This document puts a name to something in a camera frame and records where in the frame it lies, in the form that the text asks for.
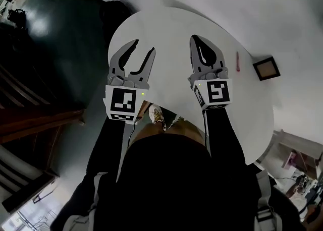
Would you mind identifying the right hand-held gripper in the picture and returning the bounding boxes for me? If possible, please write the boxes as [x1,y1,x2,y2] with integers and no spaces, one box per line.
[187,34,234,111]

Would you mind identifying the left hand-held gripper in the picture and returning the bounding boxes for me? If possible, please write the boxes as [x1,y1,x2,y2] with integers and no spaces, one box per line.
[102,38,157,126]

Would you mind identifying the pink pen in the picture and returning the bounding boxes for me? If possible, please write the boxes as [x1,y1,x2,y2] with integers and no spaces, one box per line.
[235,51,242,73]

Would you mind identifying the white kidney-shaped table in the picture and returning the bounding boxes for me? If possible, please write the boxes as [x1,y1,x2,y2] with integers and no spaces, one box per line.
[107,6,276,166]

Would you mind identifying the person's left forearm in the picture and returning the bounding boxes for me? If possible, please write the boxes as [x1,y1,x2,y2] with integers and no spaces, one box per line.
[94,118,127,177]

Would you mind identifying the person's right forearm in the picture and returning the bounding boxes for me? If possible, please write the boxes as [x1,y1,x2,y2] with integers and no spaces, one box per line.
[205,107,246,166]

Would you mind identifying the black backpack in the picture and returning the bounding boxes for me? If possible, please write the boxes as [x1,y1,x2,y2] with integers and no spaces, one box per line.
[99,0,132,49]

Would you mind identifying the person's left white shoe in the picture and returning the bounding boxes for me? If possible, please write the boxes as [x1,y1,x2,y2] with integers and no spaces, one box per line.
[148,103,168,131]

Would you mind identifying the person's white shoe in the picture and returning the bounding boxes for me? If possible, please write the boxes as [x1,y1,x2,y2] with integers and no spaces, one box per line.
[148,103,168,131]
[168,114,186,129]

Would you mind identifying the person's right white shoe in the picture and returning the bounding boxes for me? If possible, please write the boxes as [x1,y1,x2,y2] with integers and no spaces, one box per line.
[168,114,186,129]

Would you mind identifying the person's brown trousers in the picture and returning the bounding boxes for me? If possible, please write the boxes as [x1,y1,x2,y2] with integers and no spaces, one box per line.
[131,120,205,150]

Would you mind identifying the wood grain shelf unit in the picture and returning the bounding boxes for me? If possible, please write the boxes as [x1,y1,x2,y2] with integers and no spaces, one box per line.
[259,129,323,181]

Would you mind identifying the person's black top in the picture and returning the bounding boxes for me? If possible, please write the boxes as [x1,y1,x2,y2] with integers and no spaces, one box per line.
[50,134,304,231]

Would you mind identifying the pink box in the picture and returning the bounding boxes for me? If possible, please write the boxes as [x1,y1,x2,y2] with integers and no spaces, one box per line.
[281,150,297,170]

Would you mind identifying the white step with black strips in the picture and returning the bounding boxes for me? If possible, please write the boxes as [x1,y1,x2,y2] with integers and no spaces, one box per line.
[0,144,45,200]

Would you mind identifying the black picture frame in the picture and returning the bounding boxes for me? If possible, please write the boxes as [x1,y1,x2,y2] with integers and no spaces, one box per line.
[252,55,282,82]

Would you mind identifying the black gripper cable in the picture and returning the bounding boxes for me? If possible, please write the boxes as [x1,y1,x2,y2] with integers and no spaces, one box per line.
[127,122,139,148]

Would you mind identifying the grey shoulder strap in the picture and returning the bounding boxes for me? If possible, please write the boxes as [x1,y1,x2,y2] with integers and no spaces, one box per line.
[254,169,284,231]
[63,172,107,231]

